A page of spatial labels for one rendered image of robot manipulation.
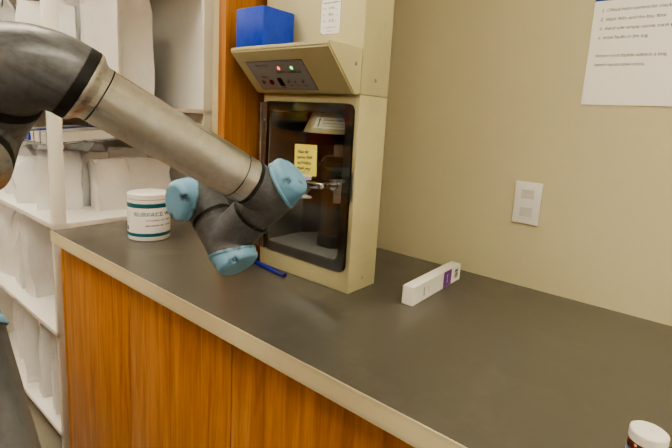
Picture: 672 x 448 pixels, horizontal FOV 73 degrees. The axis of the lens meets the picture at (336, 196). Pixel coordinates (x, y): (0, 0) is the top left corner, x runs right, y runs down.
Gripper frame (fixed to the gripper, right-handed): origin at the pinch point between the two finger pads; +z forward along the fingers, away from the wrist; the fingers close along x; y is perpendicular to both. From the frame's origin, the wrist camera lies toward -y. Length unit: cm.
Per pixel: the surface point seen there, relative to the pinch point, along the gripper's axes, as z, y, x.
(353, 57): 2.1, 11.8, 28.4
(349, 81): 1.2, 11.7, 23.3
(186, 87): 48, -123, 30
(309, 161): 4.1, -2.3, 5.0
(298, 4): 5.4, -8.2, 42.8
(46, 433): -19, -126, -115
